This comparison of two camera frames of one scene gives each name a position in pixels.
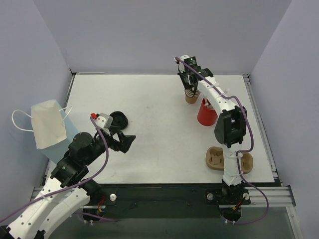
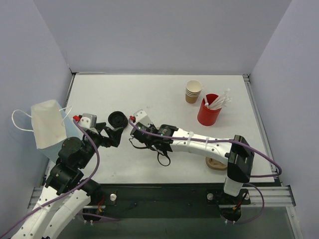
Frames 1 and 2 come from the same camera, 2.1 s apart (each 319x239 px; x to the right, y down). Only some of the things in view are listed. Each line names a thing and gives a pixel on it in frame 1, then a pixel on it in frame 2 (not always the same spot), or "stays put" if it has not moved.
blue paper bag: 54,129 stays put
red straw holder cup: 207,114 stays put
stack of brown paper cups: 191,96 stays put
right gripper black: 188,81 -> 139,133
